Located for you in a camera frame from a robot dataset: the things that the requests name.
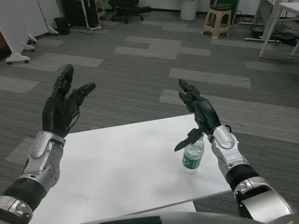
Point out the black office chair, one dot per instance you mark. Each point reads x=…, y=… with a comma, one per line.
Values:
x=126, y=10

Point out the white desk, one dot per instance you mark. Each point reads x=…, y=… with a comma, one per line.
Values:
x=276, y=18

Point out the large white wheeled partition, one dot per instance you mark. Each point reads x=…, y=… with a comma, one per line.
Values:
x=16, y=25

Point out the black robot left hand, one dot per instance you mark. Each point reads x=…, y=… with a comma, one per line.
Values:
x=54, y=114

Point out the wooden stool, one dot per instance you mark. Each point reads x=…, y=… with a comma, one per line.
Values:
x=101, y=10

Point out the black bag under desk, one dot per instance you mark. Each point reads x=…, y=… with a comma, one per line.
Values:
x=286, y=38

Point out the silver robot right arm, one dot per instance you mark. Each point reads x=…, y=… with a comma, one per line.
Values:
x=233, y=154

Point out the narrow white wheeled partition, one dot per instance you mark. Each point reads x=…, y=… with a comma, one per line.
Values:
x=49, y=14

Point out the black trash bin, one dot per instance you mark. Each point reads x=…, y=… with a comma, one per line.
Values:
x=61, y=25

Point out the white power strip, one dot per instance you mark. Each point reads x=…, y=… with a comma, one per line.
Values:
x=95, y=27

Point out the white desk leg frame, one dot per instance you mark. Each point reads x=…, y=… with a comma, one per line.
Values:
x=259, y=39

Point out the beige plastic stool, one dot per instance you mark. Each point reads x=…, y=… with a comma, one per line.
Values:
x=217, y=22

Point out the clear water bottle green label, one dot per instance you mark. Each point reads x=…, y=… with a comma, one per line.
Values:
x=192, y=159

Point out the black cabinet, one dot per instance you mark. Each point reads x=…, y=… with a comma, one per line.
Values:
x=79, y=12

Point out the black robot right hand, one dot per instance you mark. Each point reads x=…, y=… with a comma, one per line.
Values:
x=206, y=112

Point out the silver robot chest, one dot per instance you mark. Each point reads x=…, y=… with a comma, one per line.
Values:
x=177, y=218

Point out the white cylindrical planter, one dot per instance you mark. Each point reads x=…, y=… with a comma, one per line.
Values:
x=188, y=10

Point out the green crate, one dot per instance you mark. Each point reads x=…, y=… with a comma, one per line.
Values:
x=230, y=3

